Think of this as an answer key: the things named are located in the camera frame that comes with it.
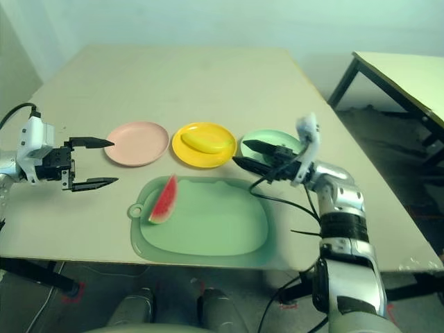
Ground pink plate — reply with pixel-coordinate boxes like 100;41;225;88
103;121;170;168

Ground red watermelon slice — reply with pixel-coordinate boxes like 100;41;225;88
148;174;178;225

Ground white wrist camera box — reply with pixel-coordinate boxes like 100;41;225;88
290;111;321;187
15;116;56;184

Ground beige side table black frame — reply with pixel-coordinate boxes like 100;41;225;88
327;51;444;153

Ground thin grey floor cable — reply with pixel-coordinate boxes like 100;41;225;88
27;284;58;333

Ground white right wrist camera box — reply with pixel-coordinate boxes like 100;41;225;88
290;111;321;187

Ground black right camera cable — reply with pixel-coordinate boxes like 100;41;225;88
248;173;329;333

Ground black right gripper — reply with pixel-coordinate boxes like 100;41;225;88
231;139;303;183

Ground yellow plate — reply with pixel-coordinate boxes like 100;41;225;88
172;121;238;169

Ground black camera cable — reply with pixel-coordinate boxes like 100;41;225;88
248;173;329;333
0;103;41;129

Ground black left camera cable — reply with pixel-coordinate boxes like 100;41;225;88
0;103;41;129

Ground green plate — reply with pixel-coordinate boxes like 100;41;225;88
239;128;306;167

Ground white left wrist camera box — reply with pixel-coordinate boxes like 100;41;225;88
15;116;56;184

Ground grey robot right foot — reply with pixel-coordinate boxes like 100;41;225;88
196;287;247;333

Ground grey robot left foot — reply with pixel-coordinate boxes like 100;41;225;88
110;286;155;327

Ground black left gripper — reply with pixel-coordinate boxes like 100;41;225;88
34;136;119;193

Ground yellow banana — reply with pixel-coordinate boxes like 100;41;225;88
180;130;234;155

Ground green cutting mat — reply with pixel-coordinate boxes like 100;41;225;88
127;175;278;270

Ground grey robot foot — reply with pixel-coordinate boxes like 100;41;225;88
110;286;155;327
196;287;247;333

